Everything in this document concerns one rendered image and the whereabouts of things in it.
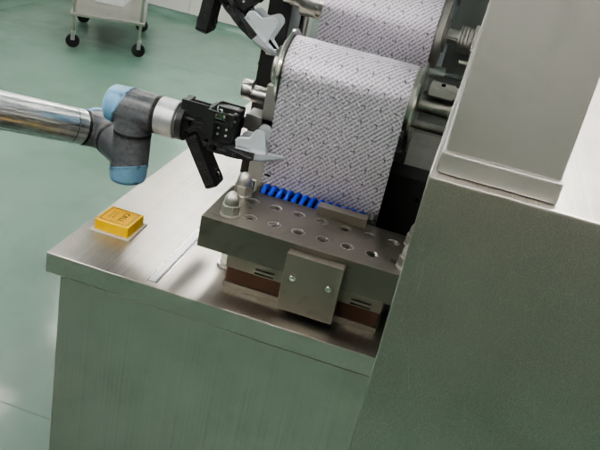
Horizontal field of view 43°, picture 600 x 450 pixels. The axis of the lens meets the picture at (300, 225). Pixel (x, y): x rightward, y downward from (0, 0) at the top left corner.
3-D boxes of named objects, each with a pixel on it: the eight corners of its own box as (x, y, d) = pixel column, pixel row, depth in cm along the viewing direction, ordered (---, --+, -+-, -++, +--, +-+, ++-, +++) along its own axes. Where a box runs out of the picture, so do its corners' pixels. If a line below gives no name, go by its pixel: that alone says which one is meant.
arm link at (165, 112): (150, 138, 147) (167, 127, 154) (171, 145, 146) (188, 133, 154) (154, 101, 144) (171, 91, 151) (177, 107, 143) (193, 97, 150)
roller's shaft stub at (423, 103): (417, 110, 144) (423, 87, 142) (454, 120, 143) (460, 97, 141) (414, 116, 140) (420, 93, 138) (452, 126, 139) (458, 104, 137)
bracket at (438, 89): (430, 88, 142) (433, 78, 141) (461, 96, 141) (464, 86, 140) (427, 95, 137) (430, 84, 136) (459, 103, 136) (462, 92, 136)
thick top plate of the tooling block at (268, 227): (228, 212, 149) (232, 184, 146) (428, 272, 142) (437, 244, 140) (196, 245, 134) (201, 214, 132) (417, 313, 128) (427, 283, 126)
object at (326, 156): (260, 188, 150) (277, 98, 142) (376, 222, 146) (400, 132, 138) (260, 189, 149) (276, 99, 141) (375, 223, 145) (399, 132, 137)
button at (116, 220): (111, 215, 153) (112, 204, 152) (143, 225, 152) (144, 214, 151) (94, 229, 147) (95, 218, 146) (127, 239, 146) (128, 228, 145)
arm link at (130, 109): (116, 117, 156) (120, 77, 152) (165, 131, 154) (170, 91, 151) (96, 128, 149) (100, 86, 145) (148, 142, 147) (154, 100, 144)
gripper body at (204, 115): (237, 117, 141) (176, 100, 143) (229, 160, 144) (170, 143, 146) (249, 107, 148) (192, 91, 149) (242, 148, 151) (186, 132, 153)
